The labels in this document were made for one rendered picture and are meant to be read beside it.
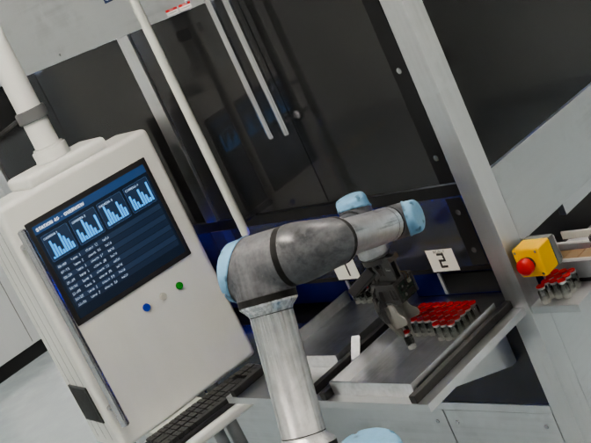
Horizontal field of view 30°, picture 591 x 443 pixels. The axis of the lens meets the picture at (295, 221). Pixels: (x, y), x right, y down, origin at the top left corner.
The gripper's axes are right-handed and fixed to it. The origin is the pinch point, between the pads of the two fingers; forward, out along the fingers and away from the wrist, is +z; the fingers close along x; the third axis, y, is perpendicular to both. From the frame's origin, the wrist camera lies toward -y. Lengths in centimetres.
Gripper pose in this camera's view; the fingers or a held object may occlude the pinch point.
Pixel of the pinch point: (402, 329)
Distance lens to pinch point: 263.8
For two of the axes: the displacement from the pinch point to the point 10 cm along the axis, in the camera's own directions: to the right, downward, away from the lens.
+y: 6.6, -0.9, -7.5
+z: 4.1, 8.8, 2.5
